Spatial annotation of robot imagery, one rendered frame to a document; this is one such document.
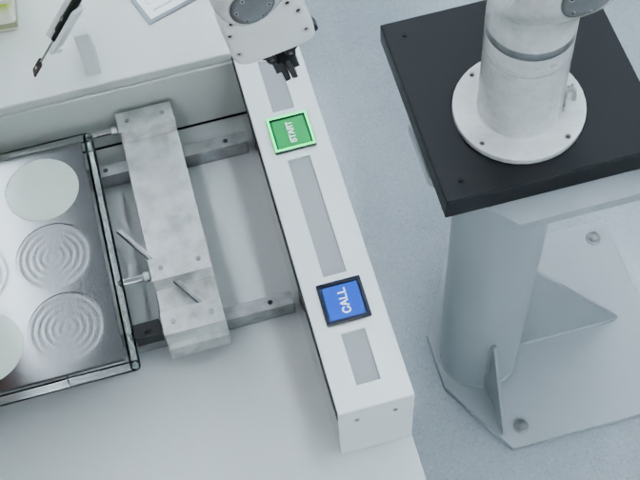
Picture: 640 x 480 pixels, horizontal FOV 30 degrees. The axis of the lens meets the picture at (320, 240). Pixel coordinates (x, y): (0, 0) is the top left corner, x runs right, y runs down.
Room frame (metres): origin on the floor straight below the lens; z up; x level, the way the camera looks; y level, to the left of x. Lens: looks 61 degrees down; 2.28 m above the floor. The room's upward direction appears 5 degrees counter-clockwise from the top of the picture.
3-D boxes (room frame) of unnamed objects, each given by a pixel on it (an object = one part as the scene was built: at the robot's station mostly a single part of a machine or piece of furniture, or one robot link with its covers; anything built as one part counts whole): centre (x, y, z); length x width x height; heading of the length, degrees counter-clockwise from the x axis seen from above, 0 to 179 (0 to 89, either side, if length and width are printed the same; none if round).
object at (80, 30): (1.04, 0.31, 1.03); 0.06 x 0.04 x 0.13; 100
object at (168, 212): (0.83, 0.20, 0.87); 0.36 x 0.08 x 0.03; 10
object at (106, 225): (0.80, 0.28, 0.90); 0.38 x 0.01 x 0.01; 10
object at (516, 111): (0.98, -0.30, 0.95); 0.19 x 0.19 x 0.18
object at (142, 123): (0.99, 0.23, 0.89); 0.08 x 0.03 x 0.03; 100
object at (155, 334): (0.66, 0.23, 0.90); 0.04 x 0.02 x 0.03; 100
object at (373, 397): (0.78, 0.00, 0.89); 0.55 x 0.09 x 0.14; 10
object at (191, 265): (0.75, 0.19, 0.89); 0.08 x 0.03 x 0.03; 100
